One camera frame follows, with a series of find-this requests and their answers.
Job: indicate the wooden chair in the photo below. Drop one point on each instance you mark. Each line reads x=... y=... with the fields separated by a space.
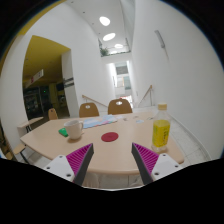
x=11 y=153
x=119 y=106
x=88 y=110
x=52 y=114

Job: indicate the left stair handrail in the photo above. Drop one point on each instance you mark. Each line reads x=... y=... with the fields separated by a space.
x=88 y=99

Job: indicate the white ceramic mug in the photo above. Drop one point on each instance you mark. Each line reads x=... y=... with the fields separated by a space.
x=74 y=129

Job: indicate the hanging direction sign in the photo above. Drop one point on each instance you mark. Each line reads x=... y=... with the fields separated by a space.
x=34 y=78

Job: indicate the wooden chair right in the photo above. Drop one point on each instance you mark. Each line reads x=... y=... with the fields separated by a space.
x=119 y=106

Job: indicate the small side table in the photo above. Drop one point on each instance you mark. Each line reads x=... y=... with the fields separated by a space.
x=27 y=124

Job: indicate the wooden chair lower left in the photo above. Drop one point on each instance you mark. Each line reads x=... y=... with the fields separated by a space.
x=11 y=153

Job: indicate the balcony green plant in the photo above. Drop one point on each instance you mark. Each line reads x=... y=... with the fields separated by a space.
x=104 y=51

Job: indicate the stair handrail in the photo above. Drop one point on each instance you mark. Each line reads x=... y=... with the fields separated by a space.
x=88 y=99
x=147 y=98

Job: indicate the green small object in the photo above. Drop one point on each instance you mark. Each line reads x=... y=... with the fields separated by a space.
x=63 y=132

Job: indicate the yellow drink plastic bottle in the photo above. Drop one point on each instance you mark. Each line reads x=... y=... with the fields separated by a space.
x=161 y=129

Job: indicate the red round coaster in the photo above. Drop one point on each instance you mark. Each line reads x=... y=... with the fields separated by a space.
x=109 y=137

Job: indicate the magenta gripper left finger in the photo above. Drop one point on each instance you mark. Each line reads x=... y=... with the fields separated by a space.
x=72 y=167

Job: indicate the right stair handrail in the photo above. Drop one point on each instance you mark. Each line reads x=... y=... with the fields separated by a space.
x=147 y=98

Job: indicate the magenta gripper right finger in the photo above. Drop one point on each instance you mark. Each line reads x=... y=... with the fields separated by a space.
x=153 y=166

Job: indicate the wooden chair far left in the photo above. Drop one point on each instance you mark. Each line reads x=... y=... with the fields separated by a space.
x=52 y=114

